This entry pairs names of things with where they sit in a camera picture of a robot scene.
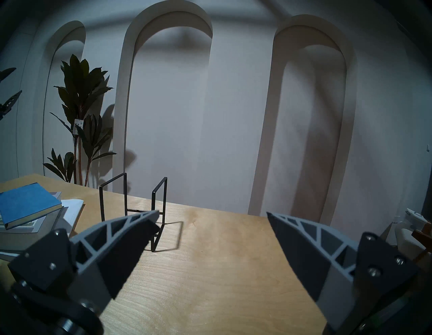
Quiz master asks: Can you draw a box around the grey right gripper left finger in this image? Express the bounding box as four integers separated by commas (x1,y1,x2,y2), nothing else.
7,210,161,318

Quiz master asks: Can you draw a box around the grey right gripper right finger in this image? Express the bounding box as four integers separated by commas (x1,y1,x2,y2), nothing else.
266,212,419,333

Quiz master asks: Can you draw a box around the large thin white book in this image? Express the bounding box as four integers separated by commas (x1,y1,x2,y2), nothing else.
0,199,85,262

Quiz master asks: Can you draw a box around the thick white printed book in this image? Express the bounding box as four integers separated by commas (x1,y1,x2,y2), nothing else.
0,191,64,252

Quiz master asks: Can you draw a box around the blue notebook with bookmark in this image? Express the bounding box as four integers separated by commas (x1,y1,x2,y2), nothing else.
0,183,63,230

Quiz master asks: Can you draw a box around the tall dark green plant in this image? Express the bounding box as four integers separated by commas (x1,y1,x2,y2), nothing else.
43,54,118,187

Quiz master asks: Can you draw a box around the white wooden armchair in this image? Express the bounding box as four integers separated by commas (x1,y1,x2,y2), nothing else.
393,221,432,265

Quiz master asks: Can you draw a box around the white plastic box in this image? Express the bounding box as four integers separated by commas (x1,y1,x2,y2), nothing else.
405,208,428,230

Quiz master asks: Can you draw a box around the black wire book stand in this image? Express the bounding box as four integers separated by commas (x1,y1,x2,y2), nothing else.
99,173,168,253

